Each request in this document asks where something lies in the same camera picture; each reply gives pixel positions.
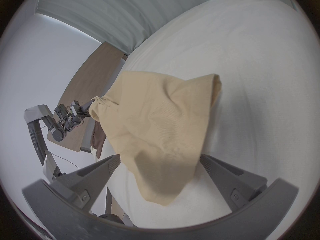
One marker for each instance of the bed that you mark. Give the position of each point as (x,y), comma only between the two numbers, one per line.
(250,71)

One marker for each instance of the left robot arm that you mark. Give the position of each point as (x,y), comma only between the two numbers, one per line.
(37,112)

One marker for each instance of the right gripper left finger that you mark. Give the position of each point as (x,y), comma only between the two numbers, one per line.
(85,184)

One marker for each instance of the brown shorts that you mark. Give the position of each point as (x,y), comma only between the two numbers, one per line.
(98,141)

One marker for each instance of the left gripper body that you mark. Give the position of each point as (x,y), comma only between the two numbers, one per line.
(78,117)

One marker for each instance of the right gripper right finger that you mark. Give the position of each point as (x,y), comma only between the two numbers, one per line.
(235,184)

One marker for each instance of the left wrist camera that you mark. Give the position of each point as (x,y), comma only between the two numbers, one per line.
(75,105)

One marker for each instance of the beige shorts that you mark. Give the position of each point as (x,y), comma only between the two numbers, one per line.
(155,124)

